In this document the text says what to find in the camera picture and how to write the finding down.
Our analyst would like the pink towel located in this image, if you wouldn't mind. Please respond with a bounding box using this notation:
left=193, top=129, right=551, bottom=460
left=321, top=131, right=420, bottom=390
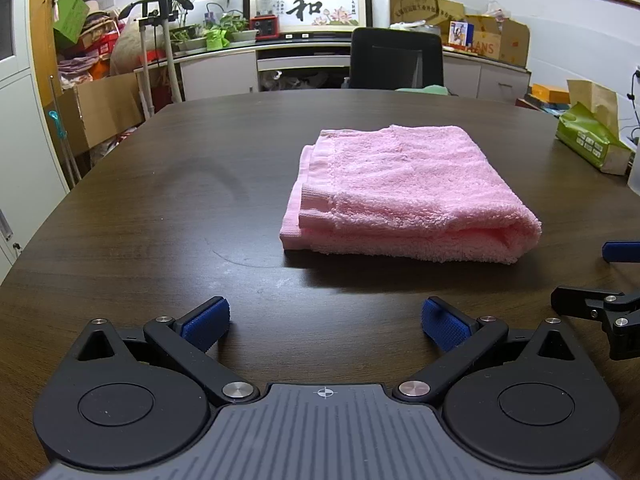
left=279, top=125, right=543, bottom=265

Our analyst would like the potted palm plant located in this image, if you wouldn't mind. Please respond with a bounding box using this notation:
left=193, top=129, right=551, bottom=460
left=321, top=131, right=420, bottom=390
left=170, top=0, right=253, bottom=53

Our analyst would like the white metal cabinet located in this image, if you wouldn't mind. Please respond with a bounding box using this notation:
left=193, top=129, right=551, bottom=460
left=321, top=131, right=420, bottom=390
left=0, top=0, right=71, bottom=271

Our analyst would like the translucent plastic cup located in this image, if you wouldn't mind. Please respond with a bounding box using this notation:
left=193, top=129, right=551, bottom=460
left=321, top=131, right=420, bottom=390
left=626, top=135, right=640, bottom=193

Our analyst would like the red box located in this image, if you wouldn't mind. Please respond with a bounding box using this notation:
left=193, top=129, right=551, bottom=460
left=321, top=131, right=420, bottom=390
left=95, top=30, right=121, bottom=56

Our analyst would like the open printed cardboard box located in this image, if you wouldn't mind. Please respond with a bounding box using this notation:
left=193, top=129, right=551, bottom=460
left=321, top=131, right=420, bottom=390
left=465, top=15, right=531, bottom=68

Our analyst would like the metal pole teal clip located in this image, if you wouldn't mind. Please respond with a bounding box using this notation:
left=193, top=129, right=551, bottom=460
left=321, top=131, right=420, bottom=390
left=48, top=75, right=82, bottom=183

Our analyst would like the black office chair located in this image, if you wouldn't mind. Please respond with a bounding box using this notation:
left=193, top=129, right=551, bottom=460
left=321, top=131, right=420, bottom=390
left=348, top=27, right=445, bottom=92

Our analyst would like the large brown cardboard box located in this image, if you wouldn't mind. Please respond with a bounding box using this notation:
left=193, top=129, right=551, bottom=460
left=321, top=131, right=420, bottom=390
left=60, top=71, right=146, bottom=153

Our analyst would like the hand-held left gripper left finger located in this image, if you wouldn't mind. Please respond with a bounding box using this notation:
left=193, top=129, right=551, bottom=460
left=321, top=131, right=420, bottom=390
left=75, top=296, right=261, bottom=406

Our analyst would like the orange flat box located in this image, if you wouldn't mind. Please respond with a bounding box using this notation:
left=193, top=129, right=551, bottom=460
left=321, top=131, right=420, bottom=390
left=530, top=83, right=572, bottom=106

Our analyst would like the red blender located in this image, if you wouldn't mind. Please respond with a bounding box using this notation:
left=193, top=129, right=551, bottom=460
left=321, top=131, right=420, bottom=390
left=250, top=0, right=280, bottom=41

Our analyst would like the small potted green plant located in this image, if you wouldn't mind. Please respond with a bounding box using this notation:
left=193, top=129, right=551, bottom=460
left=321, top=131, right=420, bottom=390
left=220, top=10, right=261, bottom=43

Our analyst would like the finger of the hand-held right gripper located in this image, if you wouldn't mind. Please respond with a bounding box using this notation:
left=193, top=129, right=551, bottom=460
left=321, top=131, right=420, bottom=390
left=551, top=285, right=640, bottom=361
left=601, top=241, right=640, bottom=264

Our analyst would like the green cardboard box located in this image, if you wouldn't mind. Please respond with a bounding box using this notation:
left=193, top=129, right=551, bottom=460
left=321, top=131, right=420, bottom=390
left=52, top=0, right=91, bottom=51

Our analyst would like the pile of white bags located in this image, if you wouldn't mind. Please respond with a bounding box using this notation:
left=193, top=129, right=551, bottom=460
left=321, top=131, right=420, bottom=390
left=259, top=69, right=351, bottom=92

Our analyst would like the red paper bag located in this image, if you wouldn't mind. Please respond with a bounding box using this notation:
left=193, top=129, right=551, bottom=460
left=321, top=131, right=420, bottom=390
left=150, top=77, right=173, bottom=111

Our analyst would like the small illustrated box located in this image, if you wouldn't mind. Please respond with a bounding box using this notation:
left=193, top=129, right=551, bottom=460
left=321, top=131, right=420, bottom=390
left=448, top=20, right=475, bottom=48

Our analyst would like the wooden shelf unit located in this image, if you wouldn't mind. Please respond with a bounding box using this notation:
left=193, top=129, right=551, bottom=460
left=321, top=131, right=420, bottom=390
left=30, top=0, right=116, bottom=76

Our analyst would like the pink patterned cloth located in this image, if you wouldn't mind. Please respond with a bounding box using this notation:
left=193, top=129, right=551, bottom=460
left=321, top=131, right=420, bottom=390
left=59, top=55, right=96, bottom=83

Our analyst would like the beige sack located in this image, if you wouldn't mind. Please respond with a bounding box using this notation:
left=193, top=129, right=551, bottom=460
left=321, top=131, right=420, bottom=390
left=110, top=20, right=146, bottom=76

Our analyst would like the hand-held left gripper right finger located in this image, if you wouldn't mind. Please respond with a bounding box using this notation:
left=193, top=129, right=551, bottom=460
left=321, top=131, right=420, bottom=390
left=392, top=296, right=576, bottom=405

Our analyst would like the green tissue pack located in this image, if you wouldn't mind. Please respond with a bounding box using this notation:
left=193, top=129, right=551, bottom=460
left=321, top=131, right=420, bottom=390
left=556, top=79, right=636, bottom=176

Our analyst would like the green seat cushion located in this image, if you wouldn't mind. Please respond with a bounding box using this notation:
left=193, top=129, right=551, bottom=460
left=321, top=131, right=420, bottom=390
left=395, top=85, right=451, bottom=97

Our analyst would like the framed calligraphy lotus picture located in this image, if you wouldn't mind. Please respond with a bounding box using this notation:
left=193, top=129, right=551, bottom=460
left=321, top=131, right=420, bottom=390
left=243, top=0, right=373, bottom=36

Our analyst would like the black power cable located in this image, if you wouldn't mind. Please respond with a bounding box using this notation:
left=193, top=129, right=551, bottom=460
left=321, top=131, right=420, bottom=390
left=627, top=67, right=640, bottom=146

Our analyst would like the white sideboard counter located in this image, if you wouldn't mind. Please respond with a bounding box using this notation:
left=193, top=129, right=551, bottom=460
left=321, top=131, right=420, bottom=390
left=150, top=30, right=533, bottom=106

